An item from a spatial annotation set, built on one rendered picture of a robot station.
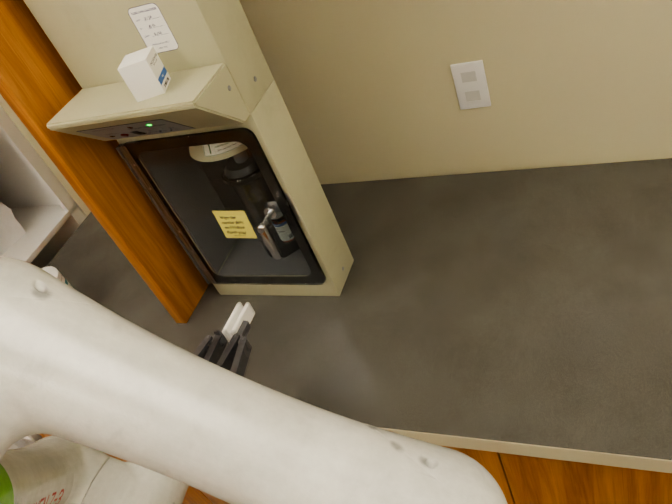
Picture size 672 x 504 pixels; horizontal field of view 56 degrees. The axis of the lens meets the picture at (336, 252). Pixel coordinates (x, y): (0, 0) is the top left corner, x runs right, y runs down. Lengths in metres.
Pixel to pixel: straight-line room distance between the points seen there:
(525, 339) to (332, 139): 0.75
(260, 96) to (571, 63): 0.65
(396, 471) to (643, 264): 0.85
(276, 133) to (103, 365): 0.73
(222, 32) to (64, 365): 0.68
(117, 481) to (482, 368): 0.62
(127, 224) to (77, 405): 0.88
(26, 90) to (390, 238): 0.79
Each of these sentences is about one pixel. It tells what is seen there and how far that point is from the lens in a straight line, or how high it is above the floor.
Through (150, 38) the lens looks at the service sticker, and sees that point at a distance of 1.11.
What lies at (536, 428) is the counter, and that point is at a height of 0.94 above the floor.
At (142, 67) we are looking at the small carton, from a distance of 1.04.
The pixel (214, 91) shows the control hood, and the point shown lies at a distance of 1.02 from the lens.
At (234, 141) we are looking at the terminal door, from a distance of 1.13.
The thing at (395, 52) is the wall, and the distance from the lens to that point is 1.45.
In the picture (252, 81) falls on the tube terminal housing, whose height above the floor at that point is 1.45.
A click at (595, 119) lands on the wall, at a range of 1.49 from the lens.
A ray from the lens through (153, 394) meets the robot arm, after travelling 0.51.
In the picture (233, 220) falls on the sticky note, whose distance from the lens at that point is 1.28.
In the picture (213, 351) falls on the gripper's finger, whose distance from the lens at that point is 1.09.
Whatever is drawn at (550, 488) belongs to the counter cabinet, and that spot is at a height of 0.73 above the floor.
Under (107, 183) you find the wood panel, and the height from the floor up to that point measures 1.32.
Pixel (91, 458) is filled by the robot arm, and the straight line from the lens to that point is 0.98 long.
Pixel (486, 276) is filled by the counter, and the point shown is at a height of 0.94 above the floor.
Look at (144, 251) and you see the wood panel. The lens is 1.41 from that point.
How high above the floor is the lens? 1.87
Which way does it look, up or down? 39 degrees down
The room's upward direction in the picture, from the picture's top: 25 degrees counter-clockwise
